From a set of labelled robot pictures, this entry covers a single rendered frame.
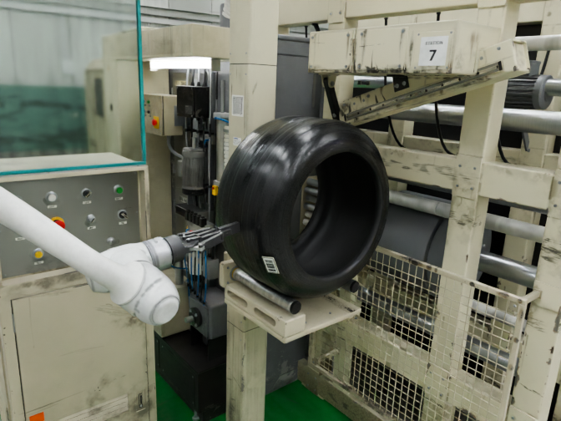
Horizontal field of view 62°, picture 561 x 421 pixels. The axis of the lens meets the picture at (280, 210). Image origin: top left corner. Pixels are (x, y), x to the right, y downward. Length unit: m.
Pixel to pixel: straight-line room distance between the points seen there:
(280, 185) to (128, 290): 0.51
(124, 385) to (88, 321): 0.36
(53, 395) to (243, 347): 0.74
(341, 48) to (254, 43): 0.30
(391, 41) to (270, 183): 0.60
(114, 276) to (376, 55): 1.05
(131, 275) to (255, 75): 0.90
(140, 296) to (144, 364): 1.11
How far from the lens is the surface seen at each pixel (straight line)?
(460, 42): 1.47
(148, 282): 1.08
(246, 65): 1.69
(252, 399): 2.16
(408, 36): 1.55
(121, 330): 2.04
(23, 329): 1.91
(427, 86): 1.64
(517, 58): 1.55
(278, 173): 1.33
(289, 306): 1.52
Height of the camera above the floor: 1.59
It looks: 15 degrees down
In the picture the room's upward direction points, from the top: 2 degrees clockwise
